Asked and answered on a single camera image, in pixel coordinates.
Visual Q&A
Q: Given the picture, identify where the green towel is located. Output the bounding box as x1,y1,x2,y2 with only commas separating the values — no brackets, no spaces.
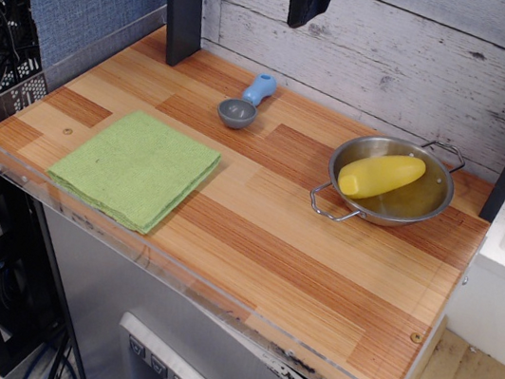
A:
47,111,221,235

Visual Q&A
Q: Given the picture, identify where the grey blue ice cream scoop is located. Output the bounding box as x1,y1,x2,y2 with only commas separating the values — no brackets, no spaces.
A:
217,73,277,129

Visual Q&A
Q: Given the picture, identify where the yellow plastic squash toy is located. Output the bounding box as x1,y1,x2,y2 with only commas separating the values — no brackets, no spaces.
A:
337,155,426,199

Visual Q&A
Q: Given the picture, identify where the black plastic crate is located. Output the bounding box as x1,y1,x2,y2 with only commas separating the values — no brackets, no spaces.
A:
0,0,47,111

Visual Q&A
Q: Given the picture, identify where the stainless toy fridge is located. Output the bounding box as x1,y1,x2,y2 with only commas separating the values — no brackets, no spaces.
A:
44,208,303,379

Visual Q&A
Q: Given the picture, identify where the dark grey left post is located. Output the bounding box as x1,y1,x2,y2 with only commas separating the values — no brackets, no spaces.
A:
165,0,202,66

